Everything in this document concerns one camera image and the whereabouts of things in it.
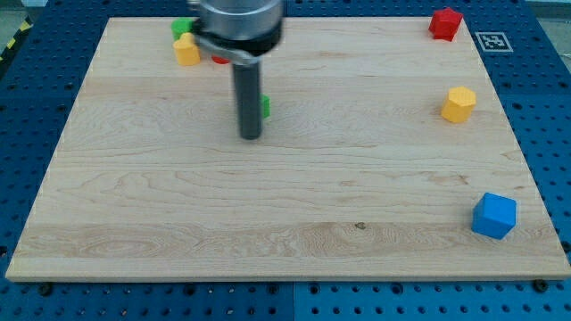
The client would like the green star block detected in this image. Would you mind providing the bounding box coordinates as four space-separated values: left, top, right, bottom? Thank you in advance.
261 95 271 119

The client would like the green cylinder block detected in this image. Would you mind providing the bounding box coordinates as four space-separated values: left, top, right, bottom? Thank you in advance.
170 17 194 41

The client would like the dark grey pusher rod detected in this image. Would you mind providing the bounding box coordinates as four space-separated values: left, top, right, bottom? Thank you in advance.
232 62 263 140

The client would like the wooden board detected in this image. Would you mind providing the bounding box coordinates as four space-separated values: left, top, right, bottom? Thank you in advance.
6 17 570 282

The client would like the yellow hexagon block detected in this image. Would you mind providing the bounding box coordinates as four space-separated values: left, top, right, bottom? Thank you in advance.
441 86 476 123

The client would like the red block behind rod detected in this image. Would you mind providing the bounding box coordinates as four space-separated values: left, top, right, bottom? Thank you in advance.
211 55 230 64

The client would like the yellow heart block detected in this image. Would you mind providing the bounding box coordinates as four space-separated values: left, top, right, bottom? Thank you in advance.
172 32 201 66

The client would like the white fiducial marker tag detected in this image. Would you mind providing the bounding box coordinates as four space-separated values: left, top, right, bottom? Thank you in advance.
476 31 513 53

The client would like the blue cube block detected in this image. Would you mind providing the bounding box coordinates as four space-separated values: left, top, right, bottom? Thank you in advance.
472 193 517 240

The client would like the red star block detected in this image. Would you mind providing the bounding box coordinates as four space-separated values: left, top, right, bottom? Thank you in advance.
428 7 463 42

